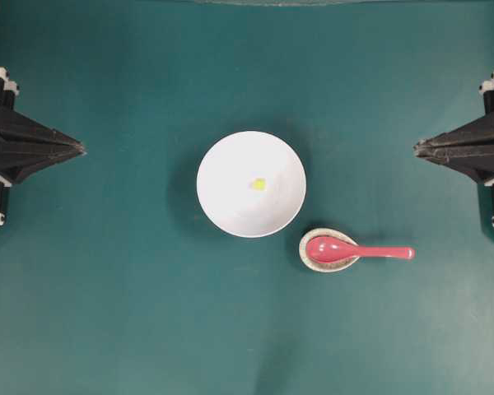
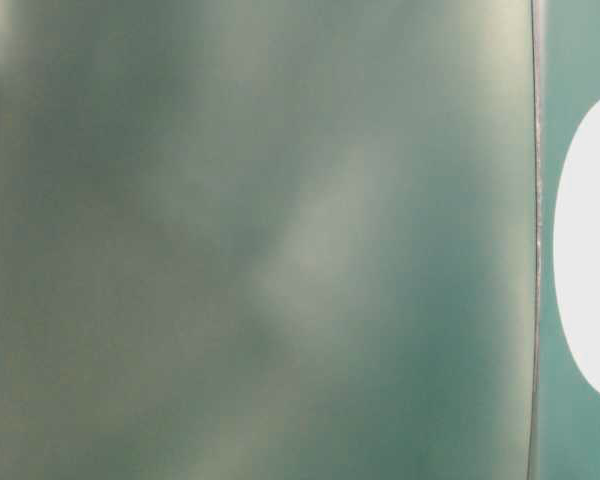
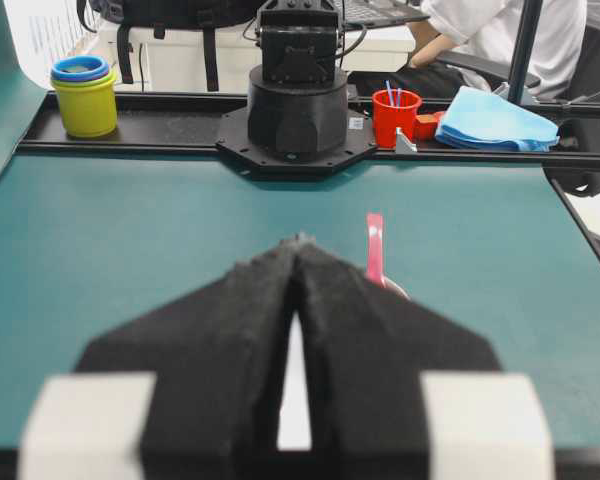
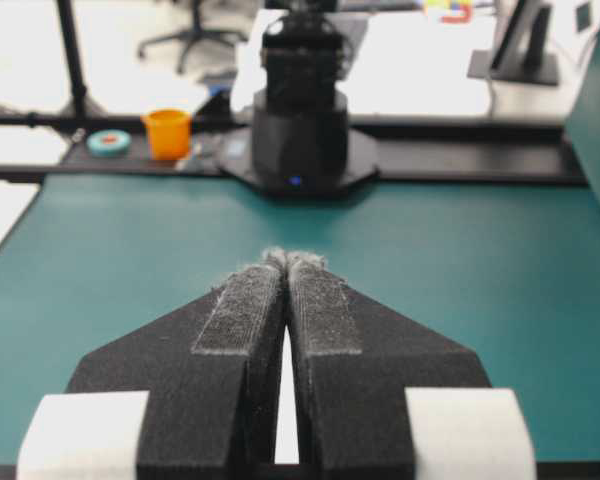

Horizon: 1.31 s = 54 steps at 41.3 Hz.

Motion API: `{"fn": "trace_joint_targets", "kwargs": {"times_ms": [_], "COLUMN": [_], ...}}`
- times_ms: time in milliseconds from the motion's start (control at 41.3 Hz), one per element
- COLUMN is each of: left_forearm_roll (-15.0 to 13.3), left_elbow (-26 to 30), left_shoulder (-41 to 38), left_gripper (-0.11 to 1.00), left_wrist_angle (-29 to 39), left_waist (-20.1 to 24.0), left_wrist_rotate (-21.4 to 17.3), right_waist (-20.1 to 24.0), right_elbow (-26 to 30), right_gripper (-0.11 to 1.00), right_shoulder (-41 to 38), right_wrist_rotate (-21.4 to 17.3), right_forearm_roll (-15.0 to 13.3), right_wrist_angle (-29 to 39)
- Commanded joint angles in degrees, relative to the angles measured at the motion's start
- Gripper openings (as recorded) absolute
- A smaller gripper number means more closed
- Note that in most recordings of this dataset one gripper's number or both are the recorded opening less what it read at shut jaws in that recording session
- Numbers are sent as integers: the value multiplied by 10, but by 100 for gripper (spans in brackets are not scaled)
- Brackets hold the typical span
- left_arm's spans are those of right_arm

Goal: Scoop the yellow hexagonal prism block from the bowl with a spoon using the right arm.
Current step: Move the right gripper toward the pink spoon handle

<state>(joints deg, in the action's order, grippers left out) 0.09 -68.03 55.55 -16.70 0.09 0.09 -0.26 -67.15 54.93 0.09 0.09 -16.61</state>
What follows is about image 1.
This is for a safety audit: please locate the speckled ceramic spoon rest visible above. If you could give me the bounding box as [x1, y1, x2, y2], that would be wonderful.
[298, 228, 358, 273]

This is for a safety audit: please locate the white round bowl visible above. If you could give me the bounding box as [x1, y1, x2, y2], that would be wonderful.
[196, 131, 307, 238]

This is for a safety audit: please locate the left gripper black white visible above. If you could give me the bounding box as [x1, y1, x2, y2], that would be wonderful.
[0, 67, 85, 226]

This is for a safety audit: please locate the red plastic soup spoon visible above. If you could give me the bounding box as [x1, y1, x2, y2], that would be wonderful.
[305, 236, 415, 263]

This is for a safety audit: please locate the yellow hexagonal prism block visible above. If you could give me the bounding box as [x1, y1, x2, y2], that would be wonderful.
[250, 178, 267, 192]

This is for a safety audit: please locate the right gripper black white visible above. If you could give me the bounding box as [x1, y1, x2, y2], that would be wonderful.
[414, 72, 494, 227]

